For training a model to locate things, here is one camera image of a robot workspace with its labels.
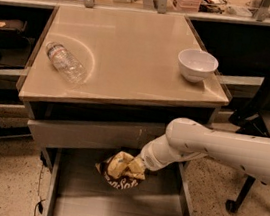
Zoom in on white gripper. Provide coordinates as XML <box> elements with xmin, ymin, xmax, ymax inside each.
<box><xmin>107</xmin><ymin>140</ymin><xmax>168</xmax><ymax>180</ymax></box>

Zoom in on brown chip bag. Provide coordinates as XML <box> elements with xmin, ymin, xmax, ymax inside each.
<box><xmin>95</xmin><ymin>156</ymin><xmax>146</xmax><ymax>190</ymax></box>

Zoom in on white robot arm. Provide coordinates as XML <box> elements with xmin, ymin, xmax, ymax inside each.
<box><xmin>103</xmin><ymin>118</ymin><xmax>270</xmax><ymax>192</ymax></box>

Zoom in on upper drawer front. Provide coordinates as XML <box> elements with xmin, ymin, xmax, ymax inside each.
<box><xmin>28</xmin><ymin>120</ymin><xmax>166</xmax><ymax>154</ymax></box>

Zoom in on open middle drawer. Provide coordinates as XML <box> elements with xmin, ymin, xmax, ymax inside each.
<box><xmin>43</xmin><ymin>148</ymin><xmax>193</xmax><ymax>216</ymax></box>

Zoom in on grey drawer cabinet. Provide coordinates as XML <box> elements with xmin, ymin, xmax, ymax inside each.
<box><xmin>0</xmin><ymin>0</ymin><xmax>243</xmax><ymax>216</ymax></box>

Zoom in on clear plastic water bottle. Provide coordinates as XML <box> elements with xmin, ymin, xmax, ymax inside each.
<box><xmin>45</xmin><ymin>41</ymin><xmax>87</xmax><ymax>84</ymax></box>

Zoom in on white bowl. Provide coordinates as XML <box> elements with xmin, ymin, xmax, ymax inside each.
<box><xmin>178</xmin><ymin>48</ymin><xmax>219</xmax><ymax>83</ymax></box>

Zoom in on black cable on floor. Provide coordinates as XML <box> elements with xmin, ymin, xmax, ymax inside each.
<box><xmin>31</xmin><ymin>162</ymin><xmax>52</xmax><ymax>216</ymax></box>

